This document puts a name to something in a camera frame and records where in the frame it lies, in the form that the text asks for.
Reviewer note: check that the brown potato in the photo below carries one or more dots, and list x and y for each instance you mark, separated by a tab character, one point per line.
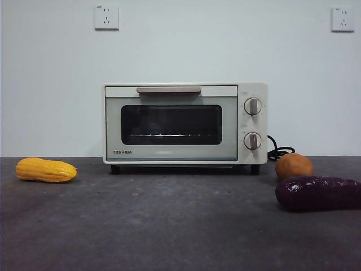
294	166

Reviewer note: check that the cream oven knob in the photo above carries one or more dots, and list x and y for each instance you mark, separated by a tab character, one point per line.
252	140
252	106

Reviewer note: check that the cream Toshiba toaster oven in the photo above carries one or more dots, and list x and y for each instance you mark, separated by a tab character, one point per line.
255	124

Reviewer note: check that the purple sweet potato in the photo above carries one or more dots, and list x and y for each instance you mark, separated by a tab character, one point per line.
310	194

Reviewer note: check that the yellow corn cob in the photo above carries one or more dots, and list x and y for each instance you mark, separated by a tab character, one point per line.
42	170

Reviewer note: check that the white wall socket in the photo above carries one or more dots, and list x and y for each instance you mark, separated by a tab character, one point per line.
106	24
342	26

